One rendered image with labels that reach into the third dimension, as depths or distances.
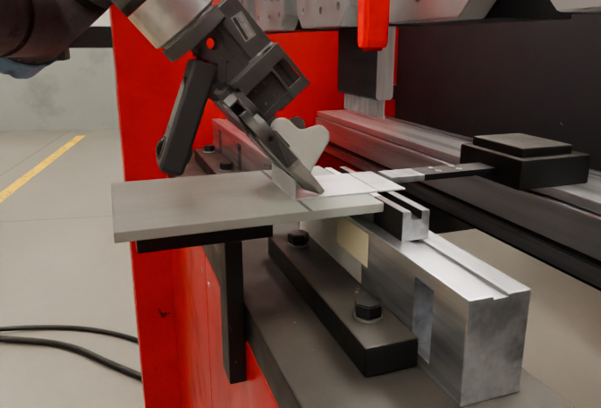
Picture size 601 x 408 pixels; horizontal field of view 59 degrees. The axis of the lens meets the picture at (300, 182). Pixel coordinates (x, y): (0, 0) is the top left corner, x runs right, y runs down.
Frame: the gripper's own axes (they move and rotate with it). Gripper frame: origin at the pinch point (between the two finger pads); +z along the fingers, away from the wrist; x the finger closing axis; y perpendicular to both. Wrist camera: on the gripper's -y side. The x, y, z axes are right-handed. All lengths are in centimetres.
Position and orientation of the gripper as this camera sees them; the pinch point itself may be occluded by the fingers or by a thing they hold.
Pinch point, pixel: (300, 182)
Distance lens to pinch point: 59.5
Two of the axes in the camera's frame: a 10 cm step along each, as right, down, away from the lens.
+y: 7.1, -7.0, 0.8
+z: 6.1, 6.8, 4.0
